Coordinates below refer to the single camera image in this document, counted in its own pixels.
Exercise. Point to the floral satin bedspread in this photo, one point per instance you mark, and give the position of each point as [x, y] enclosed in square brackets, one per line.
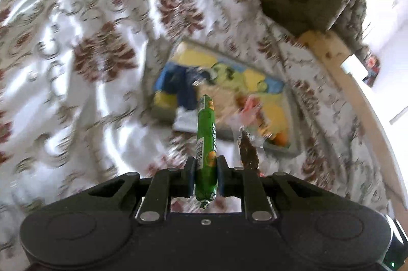
[79, 98]

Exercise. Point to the mandarin orange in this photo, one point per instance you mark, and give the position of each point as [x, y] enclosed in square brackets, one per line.
[281, 139]

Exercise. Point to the green sausage stick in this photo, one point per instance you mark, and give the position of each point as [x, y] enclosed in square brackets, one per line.
[205, 137]

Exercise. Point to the white shelf board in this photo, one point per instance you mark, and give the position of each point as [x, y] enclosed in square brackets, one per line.
[352, 67]

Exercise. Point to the orange snack packet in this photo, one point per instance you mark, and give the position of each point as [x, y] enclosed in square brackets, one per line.
[251, 105]

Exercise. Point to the dark blue snack packet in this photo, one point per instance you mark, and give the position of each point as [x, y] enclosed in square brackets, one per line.
[181, 82]

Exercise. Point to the printed cartoon bag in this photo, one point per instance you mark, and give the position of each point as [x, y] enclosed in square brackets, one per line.
[371, 70]

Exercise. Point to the wooden bed frame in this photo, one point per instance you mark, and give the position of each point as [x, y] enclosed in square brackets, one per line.
[331, 51]

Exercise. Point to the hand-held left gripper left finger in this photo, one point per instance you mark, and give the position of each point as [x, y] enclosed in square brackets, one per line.
[190, 177]

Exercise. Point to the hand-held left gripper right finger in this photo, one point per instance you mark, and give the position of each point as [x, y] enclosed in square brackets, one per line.
[221, 177]

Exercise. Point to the grey tray with cartoon painting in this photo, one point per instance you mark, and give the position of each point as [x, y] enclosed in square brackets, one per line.
[274, 111]

